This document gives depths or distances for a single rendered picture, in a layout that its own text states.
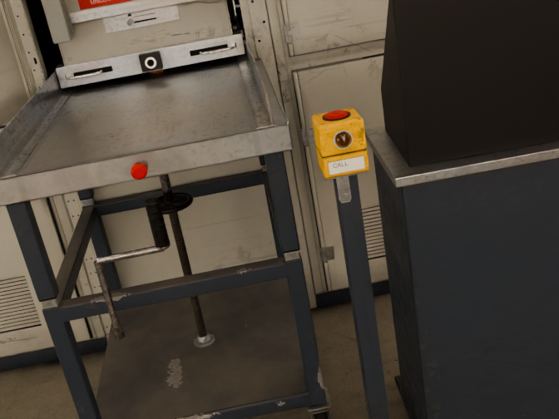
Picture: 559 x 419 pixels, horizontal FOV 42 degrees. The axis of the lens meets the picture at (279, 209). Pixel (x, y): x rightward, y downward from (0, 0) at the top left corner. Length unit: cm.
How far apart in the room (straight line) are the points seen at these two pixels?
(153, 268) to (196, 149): 92
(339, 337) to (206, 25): 102
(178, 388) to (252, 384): 19
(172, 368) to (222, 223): 52
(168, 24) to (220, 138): 74
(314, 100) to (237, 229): 47
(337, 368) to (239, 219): 55
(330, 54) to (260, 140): 73
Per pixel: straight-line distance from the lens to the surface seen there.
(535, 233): 152
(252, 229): 228
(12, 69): 216
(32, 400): 239
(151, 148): 148
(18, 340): 250
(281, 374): 187
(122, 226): 228
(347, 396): 204
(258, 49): 212
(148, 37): 215
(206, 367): 196
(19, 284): 241
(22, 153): 167
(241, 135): 146
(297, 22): 210
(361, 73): 216
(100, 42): 217
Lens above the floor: 126
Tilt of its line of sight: 23 degrees down
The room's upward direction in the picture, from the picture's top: 10 degrees counter-clockwise
